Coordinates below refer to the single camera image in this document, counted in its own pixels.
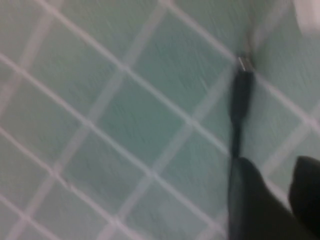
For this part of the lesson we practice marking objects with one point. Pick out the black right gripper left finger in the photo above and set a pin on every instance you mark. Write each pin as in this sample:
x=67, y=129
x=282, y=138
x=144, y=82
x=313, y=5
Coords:
x=260, y=215

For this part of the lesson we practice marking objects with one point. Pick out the white earbuds case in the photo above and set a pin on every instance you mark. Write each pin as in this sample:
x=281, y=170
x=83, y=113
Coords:
x=308, y=15

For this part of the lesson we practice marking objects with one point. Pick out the green grid tablecloth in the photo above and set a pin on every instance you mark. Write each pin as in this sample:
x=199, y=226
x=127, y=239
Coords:
x=100, y=125

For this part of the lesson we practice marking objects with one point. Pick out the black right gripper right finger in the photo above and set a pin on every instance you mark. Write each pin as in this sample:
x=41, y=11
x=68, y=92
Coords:
x=307, y=190

